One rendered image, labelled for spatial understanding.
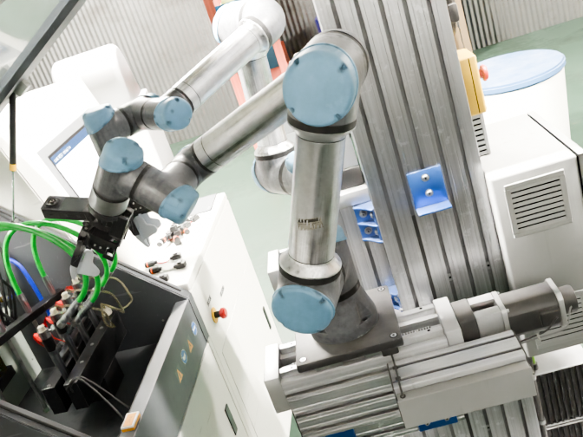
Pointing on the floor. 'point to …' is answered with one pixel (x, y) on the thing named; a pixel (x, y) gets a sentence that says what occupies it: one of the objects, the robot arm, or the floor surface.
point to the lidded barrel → (527, 87)
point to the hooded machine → (114, 92)
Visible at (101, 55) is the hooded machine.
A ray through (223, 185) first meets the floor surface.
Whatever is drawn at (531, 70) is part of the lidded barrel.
